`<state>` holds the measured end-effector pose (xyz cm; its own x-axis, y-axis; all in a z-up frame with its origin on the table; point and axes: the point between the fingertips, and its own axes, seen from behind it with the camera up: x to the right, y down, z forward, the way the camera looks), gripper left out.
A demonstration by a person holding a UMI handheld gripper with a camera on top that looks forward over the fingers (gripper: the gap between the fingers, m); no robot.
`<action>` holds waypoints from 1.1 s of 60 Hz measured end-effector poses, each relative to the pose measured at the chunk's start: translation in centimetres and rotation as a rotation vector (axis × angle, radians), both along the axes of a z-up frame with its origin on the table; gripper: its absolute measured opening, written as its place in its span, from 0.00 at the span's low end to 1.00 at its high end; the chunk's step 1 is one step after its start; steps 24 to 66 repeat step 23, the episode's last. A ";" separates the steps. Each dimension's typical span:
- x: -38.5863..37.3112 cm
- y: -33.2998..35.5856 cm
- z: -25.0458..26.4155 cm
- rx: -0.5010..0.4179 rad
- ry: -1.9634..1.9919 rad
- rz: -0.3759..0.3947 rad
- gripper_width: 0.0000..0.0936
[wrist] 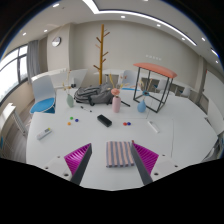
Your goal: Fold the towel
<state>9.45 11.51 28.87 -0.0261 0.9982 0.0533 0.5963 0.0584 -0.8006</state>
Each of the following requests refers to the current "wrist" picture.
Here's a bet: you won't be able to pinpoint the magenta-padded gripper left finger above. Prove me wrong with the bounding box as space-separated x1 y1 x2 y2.
41 143 93 186

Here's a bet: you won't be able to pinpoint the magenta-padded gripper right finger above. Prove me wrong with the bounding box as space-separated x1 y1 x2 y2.
130 142 184 186

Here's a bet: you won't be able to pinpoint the grey striped towel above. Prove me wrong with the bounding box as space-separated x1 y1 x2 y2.
105 140 136 168

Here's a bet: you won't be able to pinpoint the white marker pen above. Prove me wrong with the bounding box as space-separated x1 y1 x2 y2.
147 120 160 134

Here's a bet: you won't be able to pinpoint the white remote control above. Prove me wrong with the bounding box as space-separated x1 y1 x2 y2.
35 127 53 141

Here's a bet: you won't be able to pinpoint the black rectangular box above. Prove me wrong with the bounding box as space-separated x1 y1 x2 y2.
96 114 113 128

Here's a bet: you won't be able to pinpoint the black marker pen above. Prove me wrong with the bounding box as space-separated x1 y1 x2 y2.
79 105 93 113

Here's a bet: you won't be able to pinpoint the blue vase with dried flowers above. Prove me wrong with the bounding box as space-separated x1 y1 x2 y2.
136 79 155 113

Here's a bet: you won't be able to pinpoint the green vase with dried flowers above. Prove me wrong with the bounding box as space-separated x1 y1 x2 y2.
61 69 75 109

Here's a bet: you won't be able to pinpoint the pink vase with dried flowers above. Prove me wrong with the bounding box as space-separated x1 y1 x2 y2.
108 73 129 114

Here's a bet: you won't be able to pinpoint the grey backpack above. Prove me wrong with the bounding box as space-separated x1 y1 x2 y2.
73 83 114 107

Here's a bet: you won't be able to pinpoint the white chair with blue seat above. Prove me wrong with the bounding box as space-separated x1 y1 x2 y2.
29 74 57 115

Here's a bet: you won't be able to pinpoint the white side desk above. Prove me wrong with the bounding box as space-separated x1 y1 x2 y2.
0 103 30 141

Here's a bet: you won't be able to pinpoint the grey curtain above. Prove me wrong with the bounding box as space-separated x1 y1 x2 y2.
26 39 42 81

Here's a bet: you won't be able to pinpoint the wooden coat rack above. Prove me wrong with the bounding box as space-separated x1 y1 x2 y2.
93 23 111 86

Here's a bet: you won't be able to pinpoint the window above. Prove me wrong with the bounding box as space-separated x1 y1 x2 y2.
0 44 29 103

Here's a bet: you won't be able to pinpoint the ceiling lights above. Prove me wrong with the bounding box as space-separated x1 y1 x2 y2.
21 0 221 64

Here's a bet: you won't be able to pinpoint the orange-topped black frame table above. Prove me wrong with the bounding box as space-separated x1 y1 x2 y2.
132 62 179 114

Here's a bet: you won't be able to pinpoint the round wall clock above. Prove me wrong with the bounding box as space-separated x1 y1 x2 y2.
51 36 62 48

